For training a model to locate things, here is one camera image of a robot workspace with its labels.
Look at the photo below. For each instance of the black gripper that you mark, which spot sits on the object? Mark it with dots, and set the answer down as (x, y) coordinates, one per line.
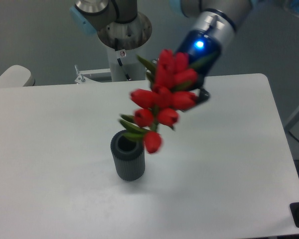
(202, 51)

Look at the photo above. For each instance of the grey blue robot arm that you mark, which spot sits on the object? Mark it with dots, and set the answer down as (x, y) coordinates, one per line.
(205, 28)

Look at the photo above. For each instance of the dark grey ribbed vase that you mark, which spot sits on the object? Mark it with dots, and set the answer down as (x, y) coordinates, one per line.
(128, 156)

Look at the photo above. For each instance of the white metal base frame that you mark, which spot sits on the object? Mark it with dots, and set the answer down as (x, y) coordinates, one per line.
(115, 73)

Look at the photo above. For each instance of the white chair armrest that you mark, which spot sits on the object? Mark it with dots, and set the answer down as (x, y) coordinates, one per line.
(16, 76)

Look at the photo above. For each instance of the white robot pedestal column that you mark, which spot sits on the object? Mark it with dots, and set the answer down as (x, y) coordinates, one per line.
(124, 42)

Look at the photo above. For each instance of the red tulip bouquet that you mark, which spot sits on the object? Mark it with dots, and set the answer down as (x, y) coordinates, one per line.
(171, 81)

